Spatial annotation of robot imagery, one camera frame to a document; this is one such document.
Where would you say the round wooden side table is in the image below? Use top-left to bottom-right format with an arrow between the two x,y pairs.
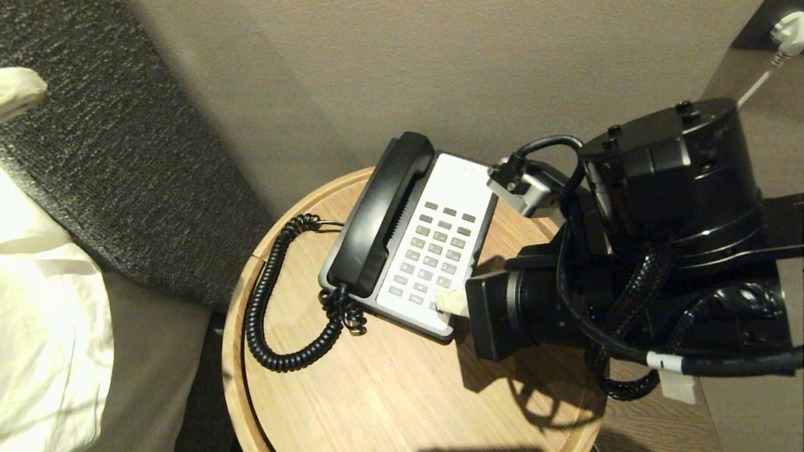
222,166 -> 608,452

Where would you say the white bed linen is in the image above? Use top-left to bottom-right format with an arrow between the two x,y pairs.
0,168 -> 114,452

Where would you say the black wall socket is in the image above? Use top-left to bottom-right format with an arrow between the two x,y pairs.
731,0 -> 804,52

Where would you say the black phone handset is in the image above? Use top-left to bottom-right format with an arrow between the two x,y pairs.
327,132 -> 435,298

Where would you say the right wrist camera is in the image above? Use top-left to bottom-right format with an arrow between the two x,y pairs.
487,155 -> 571,218

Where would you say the grey upholstered headboard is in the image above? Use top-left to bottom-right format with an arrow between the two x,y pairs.
0,0 -> 277,313

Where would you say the white bed sheet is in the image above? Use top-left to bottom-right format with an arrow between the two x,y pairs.
0,67 -> 48,124

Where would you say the white power plug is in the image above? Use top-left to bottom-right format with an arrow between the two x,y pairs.
736,11 -> 804,109

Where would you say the black coiled phone cord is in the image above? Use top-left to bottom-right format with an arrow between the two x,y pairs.
246,214 -> 367,372

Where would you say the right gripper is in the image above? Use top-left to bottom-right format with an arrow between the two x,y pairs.
436,255 -> 588,362

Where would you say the white desk phone base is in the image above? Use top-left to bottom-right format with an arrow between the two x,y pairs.
318,151 -> 499,342

